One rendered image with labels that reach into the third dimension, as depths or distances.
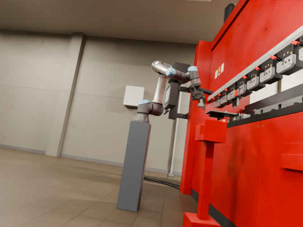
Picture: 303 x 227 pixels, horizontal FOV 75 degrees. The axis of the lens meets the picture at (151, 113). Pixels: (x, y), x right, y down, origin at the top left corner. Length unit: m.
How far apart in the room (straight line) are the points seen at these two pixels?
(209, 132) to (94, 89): 4.50
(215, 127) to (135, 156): 0.77
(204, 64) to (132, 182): 2.10
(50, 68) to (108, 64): 1.71
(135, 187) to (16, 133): 5.07
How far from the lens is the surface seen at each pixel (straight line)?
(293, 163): 1.17
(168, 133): 5.00
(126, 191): 1.87
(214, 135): 1.47
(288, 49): 1.61
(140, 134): 1.82
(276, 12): 1.91
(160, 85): 1.99
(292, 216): 1.22
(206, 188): 1.54
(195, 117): 2.95
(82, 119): 5.56
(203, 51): 3.30
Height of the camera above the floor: 0.56
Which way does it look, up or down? 10 degrees up
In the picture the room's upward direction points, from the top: 8 degrees clockwise
